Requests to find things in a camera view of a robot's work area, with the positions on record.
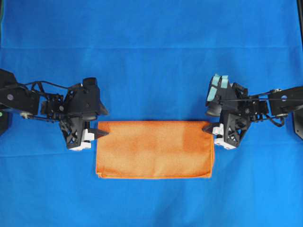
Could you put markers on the blue table cloth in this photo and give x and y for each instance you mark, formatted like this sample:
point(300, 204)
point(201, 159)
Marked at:
point(153, 60)

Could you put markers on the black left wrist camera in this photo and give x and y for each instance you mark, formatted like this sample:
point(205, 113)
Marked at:
point(90, 98)

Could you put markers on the orange towel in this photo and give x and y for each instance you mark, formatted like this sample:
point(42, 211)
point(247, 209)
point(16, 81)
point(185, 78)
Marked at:
point(154, 150)

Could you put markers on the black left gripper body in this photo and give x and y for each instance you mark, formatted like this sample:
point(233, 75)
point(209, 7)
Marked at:
point(74, 123)

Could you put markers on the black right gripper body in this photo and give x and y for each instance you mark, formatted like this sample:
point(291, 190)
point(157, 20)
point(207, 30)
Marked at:
point(234, 122)

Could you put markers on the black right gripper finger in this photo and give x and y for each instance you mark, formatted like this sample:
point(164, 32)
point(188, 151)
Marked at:
point(213, 128)

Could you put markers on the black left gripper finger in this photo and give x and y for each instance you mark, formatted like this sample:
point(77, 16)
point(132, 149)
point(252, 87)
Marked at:
point(98, 133)

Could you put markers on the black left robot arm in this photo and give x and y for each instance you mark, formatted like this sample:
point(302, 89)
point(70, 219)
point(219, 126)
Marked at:
point(30, 103)

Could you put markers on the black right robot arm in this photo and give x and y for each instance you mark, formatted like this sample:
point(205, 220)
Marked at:
point(274, 105)

